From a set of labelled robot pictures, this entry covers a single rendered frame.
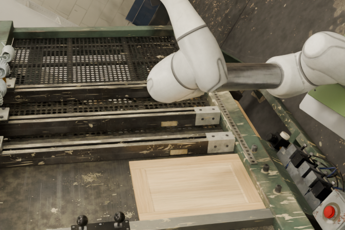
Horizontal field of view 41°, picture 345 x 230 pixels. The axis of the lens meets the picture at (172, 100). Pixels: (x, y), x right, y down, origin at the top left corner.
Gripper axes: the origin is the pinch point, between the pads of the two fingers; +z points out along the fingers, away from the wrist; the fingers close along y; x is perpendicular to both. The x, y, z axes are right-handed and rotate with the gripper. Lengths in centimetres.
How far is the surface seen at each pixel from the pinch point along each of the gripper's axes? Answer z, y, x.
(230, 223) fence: 81, 24, 6
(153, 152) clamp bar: 71, -15, -24
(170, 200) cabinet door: 75, 13, -16
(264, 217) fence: 85, 21, 18
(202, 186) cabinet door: 79, 3, -4
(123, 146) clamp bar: 62, -12, -35
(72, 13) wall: 116, -486, -214
